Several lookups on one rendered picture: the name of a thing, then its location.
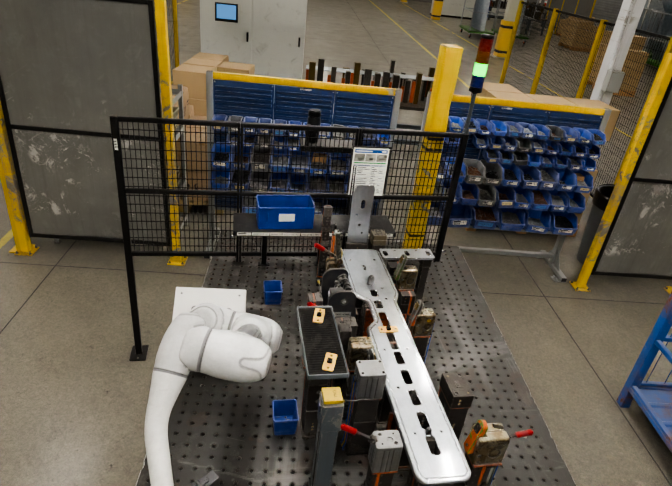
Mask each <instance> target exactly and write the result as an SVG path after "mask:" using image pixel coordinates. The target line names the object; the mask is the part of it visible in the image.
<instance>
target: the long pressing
mask: <svg viewBox="0 0 672 486"><path fill-rule="evenodd" d="M342 250H343V256H342V260H343V264H342V266H343V268H345V269H347V271H348V274H349V275H348V283H349V284H350V287H353V290H354V293H355V295H356V298H357V299H360V300H362V301H364V302H366V303H367V304H368V306H369V309H370V311H371V314H372V317H373V320H374V321H373V322H372V323H371V324H370V325H369V326H368V327H367V330H366V333H367V336H368V337H371V339H372V342H373V345H374V352H375V356H376V360H382V361H383V364H384V367H385V370H386V373H387V376H386V381H385V386H384V388H385V391H386V394H387V397H388V400H389V403H390V406H391V409H392V412H393V415H394V418H395V421H396V424H397V427H398V430H399V433H400V436H401V439H402V442H403V446H404V449H405V452H406V455H407V458H408V461H409V464H410V467H411V470H412V473H413V476H414V478H415V479H416V480H417V481H418V482H419V483H421V484H423V485H440V484H451V483H462V482H466V481H468V480H469V479H470V477H471V469H470V467H469V465H468V462H467V460H466V458H465V456H464V453H463V451H462V449H461V446H460V444H459V442H458V440H457V437H456V435H455V433H454V431H453V428H452V426H451V424H450V422H449V419H448V417H447V415H446V412H445V410H444V408H443V406H442V403H441V401H440V399H439V397H438V394H437V392H436V390H435V387H434V385H433V383H432V381H431V378H430V376H429V374H428V372H427V369H426V367H425V365H424V362H423V360H422V358H421V356H420V353H419V351H418V349H417V347H416V344H415V342H414V340H413V338H412V335H411V333H410V331H409V328H408V326H407V324H406V322H405V319H404V317H403V315H402V313H401V310H400V308H399V306H398V303H397V300H398V296H399V294H398V291H397V289H396V287H395V285H394V283H393V280H392V278H391V276H390V274H389V272H388V269H387V267H386V265H385V263H384V261H383V258H382V256H381V254H380V252H379V251H377V250H373V249H342ZM374 259H375V260H374ZM363 265H365V266H366V270H364V267H363ZM370 275H374V277H375V280H374V285H372V286H370V285H368V284H367V282H368V277H369V276H370ZM381 288H383V289H381ZM370 291H376V292H377V294H378V296H376V297H374V296H372V295H371V292H370ZM385 298H387V299H385ZM375 301H379V302H381V305H382V307H383V308H376V305H375V303H374V302H375ZM379 313H385V315H386V317H387V320H388V322H389V325H390V326H397V327H398V330H399V332H389V333H393V335H394V337H395V340H396V343H397V345H398V348H399V349H395V350H394V349H392V348H391V345H390V342H389V340H388V337H387V333H380V332H379V329H378V327H379V326H383V324H382V321H381V319H380V316H379ZM406 348H408V349H406ZM384 349H385V350H384ZM395 352H400V353H401V355H402V358H403V360H404V363H405V364H404V365H399V364H398V363H397V361H396V358H395V356H394V353H395ZM401 371H408V373H409V375H410V378H411V381H412V384H406V383H405V382H404V379H403V377H402V374H401ZM397 387H399V388H397ZM408 391H416V393H417V396H418V398H419V401H420V403H421V405H413V403H412V401H411V398H410V395H409V393H408ZM420 412H423V413H424V414H425V416H426V418H427V421H428V424H429V426H430V427H431V428H432V432H431V433H432V435H426V433H425V430H426V429H423V428H422V427H421V424H420V422H419V419H418V417H417V413H420ZM440 431H442V432H440ZM414 433H416V434H414ZM426 437H434V439H435V441H436V444H437V446H438V449H439V451H440V454H439V455H433V454H432V453H431V451H430V448H429V446H428V443H427V440H426Z"/></svg>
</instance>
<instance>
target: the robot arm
mask: <svg viewBox="0 0 672 486"><path fill-rule="evenodd" d="M282 333H283V331H282V329H281V327H280V326H279V325H278V324H277V323H276V322H275V321H273V320H271V319H269V318H266V317H262V316H259V315H255V314H250V313H245V312H238V311H234V310H232V309H231V308H224V307H221V306H216V305H215V304H212V303H201V304H198V305H196V306H193V307H192V308H191V311H190V312H183V313H180V314H179V315H178V316H177V317H176V318H175V319H174V320H173V321H172V323H171V324H170V326H169V327H168V329H167V331H166V332H165V334H164V336H163V339H162V341H161V344H160V346H159V349H158V352H157V355H156V360H155V364H154V369H153V373H152V380H151V387H150V393H149V399H148V404H147V410H146V416H145V428H144V436H145V447H146V455H147V462H148V469H149V476H150V483H151V486H174V483H173V474H172V466H171V458H170V450H169V442H168V421H169V417H170V413H171V410H172V408H173V406H174V404H175V402H176V399H177V397H178V395H179V393H180V391H181V389H182V388H183V386H184V384H185V382H186V380H187V377H188V375H189V373H190V371H194V372H201V373H204V374H207V375H209V376H212V377H215V378H219V379H223V380H228V381H233V382H240V383H252V382H257V381H261V380H262V379H263V378H265V377H266V375H267V373H268V370H269V367H270V363H271V359H272V354H274V353H275V352H276V351H278V349H279V347H280V343H281V339H282ZM218 478H219V477H218V476H217V475H216V473H215V472H214V471H213V470H212V471H210V472H209V473H208V474H206V475H205V476H204V477H202V478H201V479H199V480H196V481H195V482H194V483H193V484H192V485H190V486H209V485H210V484H212V483H213V482H214V481H216V480H217V479H218Z"/></svg>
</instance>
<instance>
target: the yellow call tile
mask: <svg viewBox="0 0 672 486"><path fill-rule="evenodd" d="M321 391H322V396H323V401H324V404H338V403H343V398H342V393H341V389H340V387H324V388H322V389H321Z"/></svg>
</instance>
